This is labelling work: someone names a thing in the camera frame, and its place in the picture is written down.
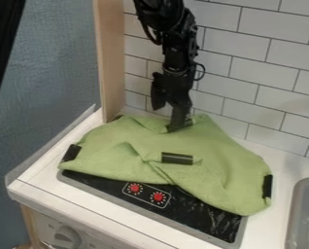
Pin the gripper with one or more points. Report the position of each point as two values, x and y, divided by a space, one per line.
178 87

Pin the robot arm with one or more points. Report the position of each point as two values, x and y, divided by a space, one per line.
170 22

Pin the green cloth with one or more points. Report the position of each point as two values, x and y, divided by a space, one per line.
213 155

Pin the toy stove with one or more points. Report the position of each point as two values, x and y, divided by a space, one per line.
191 207

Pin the toy sink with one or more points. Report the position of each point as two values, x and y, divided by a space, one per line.
306 214

